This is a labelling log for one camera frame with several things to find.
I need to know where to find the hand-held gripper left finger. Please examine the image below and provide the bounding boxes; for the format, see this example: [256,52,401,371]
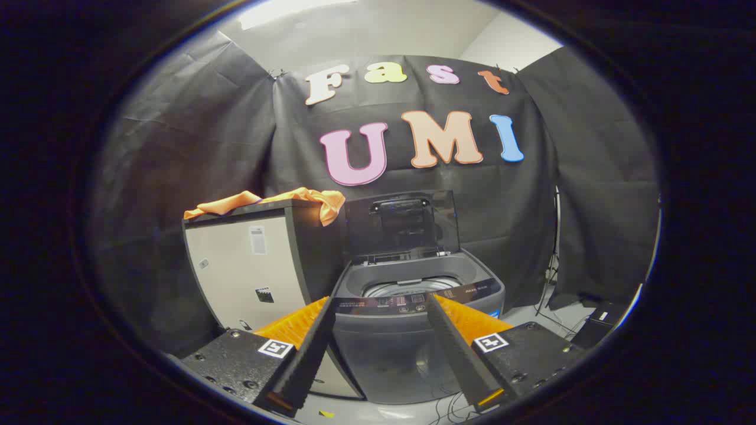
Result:
[180,295,337,418]

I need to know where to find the black backdrop cloth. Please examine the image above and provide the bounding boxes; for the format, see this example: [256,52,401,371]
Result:
[89,30,661,355]

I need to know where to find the orange shirt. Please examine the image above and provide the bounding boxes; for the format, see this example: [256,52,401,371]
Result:
[183,187,346,227]

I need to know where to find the black box on floor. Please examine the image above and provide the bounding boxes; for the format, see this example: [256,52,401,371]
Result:
[570,301,630,349]

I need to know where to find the black light stand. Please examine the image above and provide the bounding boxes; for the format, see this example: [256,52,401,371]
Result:
[535,186,562,316]

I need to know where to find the grey top-load washing machine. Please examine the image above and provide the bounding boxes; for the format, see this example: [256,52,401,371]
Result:
[328,248,506,405]

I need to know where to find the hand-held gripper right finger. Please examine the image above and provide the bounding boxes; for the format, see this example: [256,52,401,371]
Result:
[426,293,585,414]

